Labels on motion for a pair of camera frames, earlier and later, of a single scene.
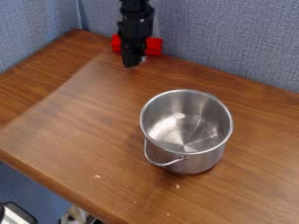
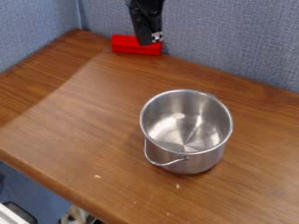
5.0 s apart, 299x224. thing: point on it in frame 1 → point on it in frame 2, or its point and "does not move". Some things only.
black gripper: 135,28 → 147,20
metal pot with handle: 186,123 does not move
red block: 154,45 does not move
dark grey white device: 14,214 does not move
